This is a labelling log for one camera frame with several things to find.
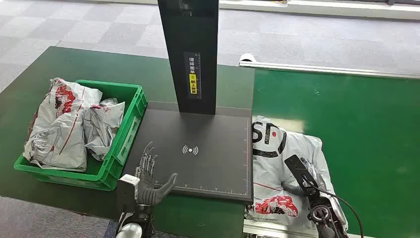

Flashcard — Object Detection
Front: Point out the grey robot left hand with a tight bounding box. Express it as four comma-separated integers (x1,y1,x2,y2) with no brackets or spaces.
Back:
135,141,178,207

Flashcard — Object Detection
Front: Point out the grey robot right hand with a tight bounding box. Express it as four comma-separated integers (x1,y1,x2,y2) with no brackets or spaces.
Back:
282,157,329,199

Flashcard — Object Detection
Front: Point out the white black-logo courier package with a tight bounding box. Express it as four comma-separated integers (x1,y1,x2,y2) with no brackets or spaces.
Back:
244,116,349,231

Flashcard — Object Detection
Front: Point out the small crumpled grey package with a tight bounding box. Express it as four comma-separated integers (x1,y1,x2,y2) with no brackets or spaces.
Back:
82,98,126,162

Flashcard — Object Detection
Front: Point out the green conveyor belt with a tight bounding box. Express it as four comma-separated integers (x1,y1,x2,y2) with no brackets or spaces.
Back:
244,69,420,238

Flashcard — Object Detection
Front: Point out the large white red-print package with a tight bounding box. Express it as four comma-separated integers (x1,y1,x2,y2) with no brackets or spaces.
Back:
23,77,103,172

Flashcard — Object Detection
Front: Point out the green plastic crate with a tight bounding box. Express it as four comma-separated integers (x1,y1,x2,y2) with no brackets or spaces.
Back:
13,79,148,192

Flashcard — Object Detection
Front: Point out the black yellow column label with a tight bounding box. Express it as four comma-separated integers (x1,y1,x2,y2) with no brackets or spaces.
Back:
183,51,202,100

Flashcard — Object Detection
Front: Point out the black scanner column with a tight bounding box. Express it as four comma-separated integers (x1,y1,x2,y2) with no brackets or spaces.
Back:
157,0,220,116

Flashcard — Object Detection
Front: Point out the white floor ledge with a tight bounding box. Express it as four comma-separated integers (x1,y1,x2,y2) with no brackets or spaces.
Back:
218,0,420,20

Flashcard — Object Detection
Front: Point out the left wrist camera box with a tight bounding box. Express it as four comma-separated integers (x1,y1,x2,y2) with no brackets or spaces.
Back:
116,174,141,213

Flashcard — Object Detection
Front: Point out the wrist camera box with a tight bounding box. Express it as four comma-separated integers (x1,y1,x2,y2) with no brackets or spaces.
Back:
116,174,141,213
284,154,318,194

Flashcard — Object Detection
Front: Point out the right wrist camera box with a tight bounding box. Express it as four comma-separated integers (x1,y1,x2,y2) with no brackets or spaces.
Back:
284,154,318,194

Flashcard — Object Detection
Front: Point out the aluminium conveyor end rail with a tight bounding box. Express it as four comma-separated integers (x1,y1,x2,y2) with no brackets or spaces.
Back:
243,219,378,238

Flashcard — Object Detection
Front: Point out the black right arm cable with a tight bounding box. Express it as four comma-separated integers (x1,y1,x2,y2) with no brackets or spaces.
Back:
308,183,364,238

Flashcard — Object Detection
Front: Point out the black scanner base plate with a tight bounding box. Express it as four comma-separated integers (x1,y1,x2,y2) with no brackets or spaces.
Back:
122,101,254,205

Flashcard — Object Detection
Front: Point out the aluminium conveyor side rail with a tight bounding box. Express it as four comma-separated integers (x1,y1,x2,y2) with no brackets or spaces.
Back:
238,53,420,79

